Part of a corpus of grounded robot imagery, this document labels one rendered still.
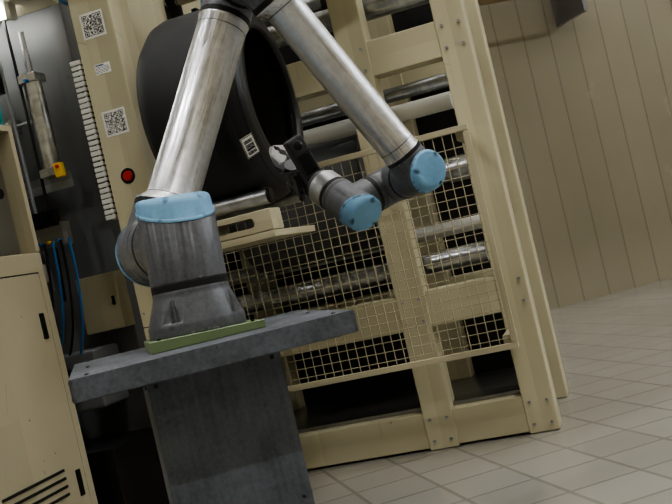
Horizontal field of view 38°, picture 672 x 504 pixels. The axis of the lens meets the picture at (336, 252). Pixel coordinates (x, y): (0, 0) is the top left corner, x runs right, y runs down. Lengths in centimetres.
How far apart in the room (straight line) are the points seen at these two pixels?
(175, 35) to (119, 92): 30
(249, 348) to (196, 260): 25
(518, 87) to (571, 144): 55
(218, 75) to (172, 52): 53
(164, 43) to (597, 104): 486
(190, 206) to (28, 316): 101
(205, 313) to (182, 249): 13
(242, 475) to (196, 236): 45
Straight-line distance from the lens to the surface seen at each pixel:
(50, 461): 277
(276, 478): 185
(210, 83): 215
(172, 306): 187
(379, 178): 228
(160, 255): 187
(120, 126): 292
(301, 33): 213
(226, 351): 169
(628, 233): 718
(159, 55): 270
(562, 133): 703
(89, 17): 301
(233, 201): 269
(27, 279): 282
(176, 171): 209
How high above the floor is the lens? 70
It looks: level
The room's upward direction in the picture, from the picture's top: 13 degrees counter-clockwise
